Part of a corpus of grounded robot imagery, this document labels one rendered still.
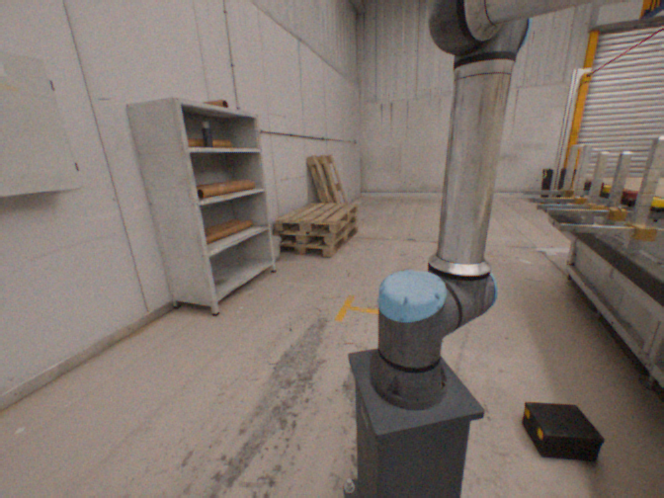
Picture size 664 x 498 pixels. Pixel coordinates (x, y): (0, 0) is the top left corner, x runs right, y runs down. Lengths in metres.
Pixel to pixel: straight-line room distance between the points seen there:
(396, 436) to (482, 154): 0.62
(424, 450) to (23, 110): 2.01
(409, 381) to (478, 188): 0.46
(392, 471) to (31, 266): 1.97
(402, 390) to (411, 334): 0.14
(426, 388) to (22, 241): 2.02
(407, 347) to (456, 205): 0.34
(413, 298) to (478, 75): 0.46
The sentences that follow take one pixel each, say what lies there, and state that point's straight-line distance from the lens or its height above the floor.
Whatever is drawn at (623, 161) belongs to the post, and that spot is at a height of 1.07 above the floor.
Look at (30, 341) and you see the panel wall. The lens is 2.26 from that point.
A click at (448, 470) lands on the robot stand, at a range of 0.91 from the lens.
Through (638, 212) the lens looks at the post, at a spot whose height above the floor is 0.88.
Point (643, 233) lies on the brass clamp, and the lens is 1.66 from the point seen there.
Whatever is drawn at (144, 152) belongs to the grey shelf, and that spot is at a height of 1.24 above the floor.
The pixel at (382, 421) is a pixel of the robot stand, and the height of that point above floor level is 0.60.
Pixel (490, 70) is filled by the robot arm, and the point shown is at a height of 1.30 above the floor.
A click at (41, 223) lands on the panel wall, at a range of 2.17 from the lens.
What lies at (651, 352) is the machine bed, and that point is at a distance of 2.08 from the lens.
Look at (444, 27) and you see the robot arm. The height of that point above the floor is 1.35.
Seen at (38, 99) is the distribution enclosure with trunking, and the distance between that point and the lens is 1.99.
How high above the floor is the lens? 1.16
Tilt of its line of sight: 17 degrees down
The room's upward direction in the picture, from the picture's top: 3 degrees counter-clockwise
